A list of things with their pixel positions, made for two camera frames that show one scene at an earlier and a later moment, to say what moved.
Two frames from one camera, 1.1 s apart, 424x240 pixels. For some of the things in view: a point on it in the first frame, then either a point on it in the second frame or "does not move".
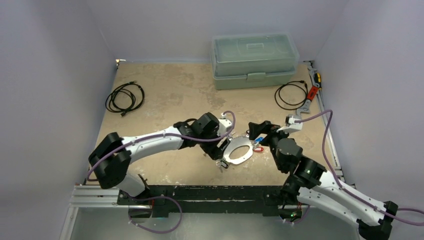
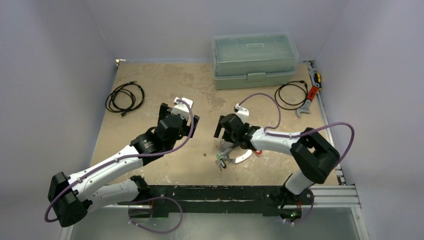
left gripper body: (211, 148) → (185, 129)
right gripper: (262, 131) → (218, 129)
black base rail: (164, 200) does not move
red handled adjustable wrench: (312, 93) does not move
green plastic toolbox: (253, 60) does not move
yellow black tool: (317, 80) does not move
